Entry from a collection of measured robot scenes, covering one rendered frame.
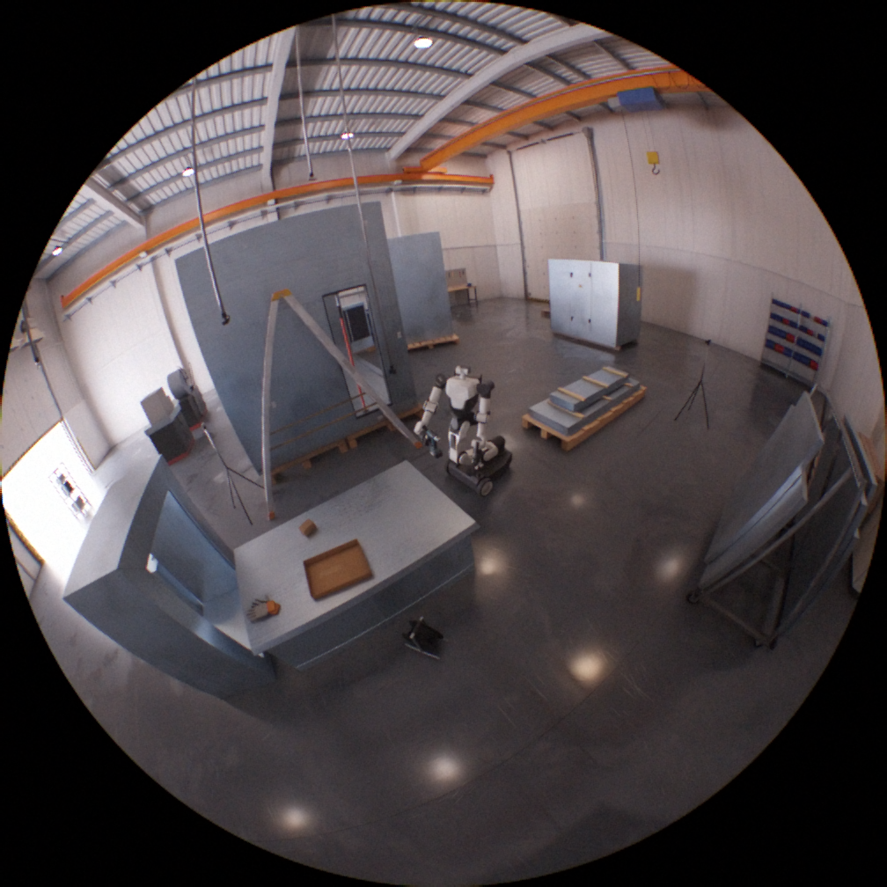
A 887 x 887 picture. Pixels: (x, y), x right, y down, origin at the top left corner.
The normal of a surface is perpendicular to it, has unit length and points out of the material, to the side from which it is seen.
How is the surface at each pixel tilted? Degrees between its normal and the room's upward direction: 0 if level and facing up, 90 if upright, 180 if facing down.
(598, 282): 90
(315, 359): 90
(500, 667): 0
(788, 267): 90
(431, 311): 90
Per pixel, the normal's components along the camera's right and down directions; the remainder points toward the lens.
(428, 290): 0.21, 0.53
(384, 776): -0.14, -0.81
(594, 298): -0.84, 0.39
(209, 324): 0.52, 0.42
